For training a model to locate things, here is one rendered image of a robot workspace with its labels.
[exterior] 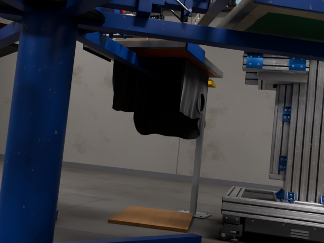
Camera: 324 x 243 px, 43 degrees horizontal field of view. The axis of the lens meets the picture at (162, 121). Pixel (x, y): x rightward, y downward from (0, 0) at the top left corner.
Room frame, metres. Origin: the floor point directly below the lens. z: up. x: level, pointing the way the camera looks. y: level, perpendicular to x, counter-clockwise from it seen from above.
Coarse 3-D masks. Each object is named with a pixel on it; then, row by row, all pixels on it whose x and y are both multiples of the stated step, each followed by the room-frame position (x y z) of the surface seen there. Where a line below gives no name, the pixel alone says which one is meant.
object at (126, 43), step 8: (120, 40) 2.13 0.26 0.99; (128, 40) 2.11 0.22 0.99; (136, 40) 2.09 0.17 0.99; (144, 40) 2.07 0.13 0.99; (152, 40) 2.06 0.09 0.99; (160, 40) 2.04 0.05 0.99; (168, 40) 2.02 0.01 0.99; (88, 48) 2.23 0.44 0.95; (128, 48) 2.14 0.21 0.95; (136, 48) 2.12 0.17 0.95; (144, 48) 2.10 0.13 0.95; (152, 48) 2.08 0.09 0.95; (160, 48) 2.07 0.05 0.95; (168, 48) 2.05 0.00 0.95; (176, 48) 2.03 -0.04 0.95; (184, 48) 2.02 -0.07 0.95; (104, 56) 2.41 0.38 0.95; (192, 56) 2.18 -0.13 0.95; (200, 64) 2.35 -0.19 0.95; (208, 64) 2.38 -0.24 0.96; (216, 72) 2.56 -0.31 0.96
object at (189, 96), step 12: (192, 72) 2.34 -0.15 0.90; (204, 72) 2.56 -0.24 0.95; (192, 84) 2.37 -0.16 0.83; (204, 84) 2.58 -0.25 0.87; (180, 96) 2.22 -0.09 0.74; (192, 96) 2.41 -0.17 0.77; (204, 96) 2.59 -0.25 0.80; (180, 108) 2.27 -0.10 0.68; (192, 108) 2.45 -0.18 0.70; (204, 108) 2.62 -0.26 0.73
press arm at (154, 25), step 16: (112, 16) 1.49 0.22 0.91; (128, 16) 1.50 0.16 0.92; (112, 32) 1.54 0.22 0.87; (128, 32) 1.52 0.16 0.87; (144, 32) 1.51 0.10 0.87; (160, 32) 1.51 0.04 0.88; (176, 32) 1.52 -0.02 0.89; (192, 32) 1.53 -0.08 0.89; (208, 32) 1.54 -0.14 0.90; (224, 32) 1.55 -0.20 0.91; (240, 32) 1.55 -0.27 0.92; (240, 48) 1.59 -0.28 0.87; (256, 48) 1.57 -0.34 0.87; (272, 48) 1.57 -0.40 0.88; (288, 48) 1.58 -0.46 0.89; (304, 48) 1.59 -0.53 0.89; (320, 48) 1.60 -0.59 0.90
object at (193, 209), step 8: (200, 136) 2.92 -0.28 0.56; (200, 144) 2.92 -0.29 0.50; (200, 152) 2.92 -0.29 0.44; (200, 160) 2.93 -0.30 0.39; (200, 168) 2.95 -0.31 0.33; (192, 184) 2.93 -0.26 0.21; (192, 192) 2.93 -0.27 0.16; (192, 200) 2.92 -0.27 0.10; (192, 208) 2.92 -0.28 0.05; (200, 216) 2.83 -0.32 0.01; (208, 216) 2.93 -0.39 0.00
